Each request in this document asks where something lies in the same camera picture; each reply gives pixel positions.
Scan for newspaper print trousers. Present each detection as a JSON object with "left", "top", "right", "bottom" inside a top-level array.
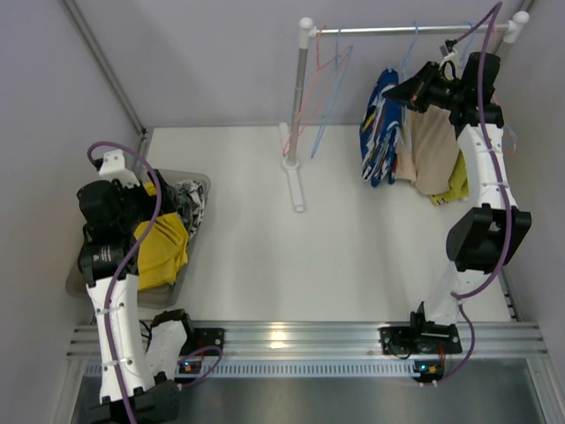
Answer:
[{"left": 174, "top": 179, "right": 206, "bottom": 239}]

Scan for blue patterned garment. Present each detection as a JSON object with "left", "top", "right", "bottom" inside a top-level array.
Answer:
[{"left": 358, "top": 68, "right": 403, "bottom": 187}]

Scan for pink wire hanger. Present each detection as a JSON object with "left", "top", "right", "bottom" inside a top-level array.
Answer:
[
  {"left": 487, "top": 21, "right": 518, "bottom": 156},
  {"left": 298, "top": 35, "right": 350, "bottom": 141}
]

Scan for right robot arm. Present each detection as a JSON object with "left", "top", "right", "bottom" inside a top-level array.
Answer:
[{"left": 380, "top": 52, "right": 532, "bottom": 360}]

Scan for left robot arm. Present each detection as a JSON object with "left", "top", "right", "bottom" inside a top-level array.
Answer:
[{"left": 77, "top": 171, "right": 192, "bottom": 423}]

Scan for beige garment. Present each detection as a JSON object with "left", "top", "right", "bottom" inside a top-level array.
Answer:
[{"left": 395, "top": 106, "right": 460, "bottom": 195}]

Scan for yellow green garment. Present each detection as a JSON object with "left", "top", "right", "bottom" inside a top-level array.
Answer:
[{"left": 430, "top": 152, "right": 470, "bottom": 206}]

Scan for white clothes rack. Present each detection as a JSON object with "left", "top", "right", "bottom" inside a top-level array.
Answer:
[{"left": 278, "top": 11, "right": 531, "bottom": 215}]

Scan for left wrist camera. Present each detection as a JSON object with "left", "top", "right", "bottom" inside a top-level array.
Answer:
[{"left": 98, "top": 149, "right": 139, "bottom": 189}]

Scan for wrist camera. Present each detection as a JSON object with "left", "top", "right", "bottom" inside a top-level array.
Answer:
[
  {"left": 440, "top": 40, "right": 460, "bottom": 67},
  {"left": 98, "top": 149, "right": 139, "bottom": 189}
]

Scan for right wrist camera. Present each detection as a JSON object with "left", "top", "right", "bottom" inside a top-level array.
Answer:
[{"left": 440, "top": 40, "right": 460, "bottom": 67}]

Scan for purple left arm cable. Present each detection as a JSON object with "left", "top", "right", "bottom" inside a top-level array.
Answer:
[{"left": 87, "top": 140, "right": 224, "bottom": 424}]

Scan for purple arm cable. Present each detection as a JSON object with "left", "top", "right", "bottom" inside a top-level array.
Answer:
[
  {"left": 87, "top": 140, "right": 224, "bottom": 424},
  {"left": 436, "top": 1, "right": 516, "bottom": 385}
]

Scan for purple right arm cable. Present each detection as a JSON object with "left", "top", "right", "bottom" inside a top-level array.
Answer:
[{"left": 436, "top": 1, "right": 516, "bottom": 385}]

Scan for aluminium mounting rail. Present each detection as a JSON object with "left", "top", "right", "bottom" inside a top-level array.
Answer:
[{"left": 65, "top": 321, "right": 548, "bottom": 357}]

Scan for grey slotted cable duct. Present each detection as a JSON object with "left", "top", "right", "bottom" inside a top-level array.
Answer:
[{"left": 83, "top": 356, "right": 470, "bottom": 379}]

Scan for aluminium frame post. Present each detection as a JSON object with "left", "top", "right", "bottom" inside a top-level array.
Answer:
[{"left": 58, "top": 0, "right": 147, "bottom": 140}]

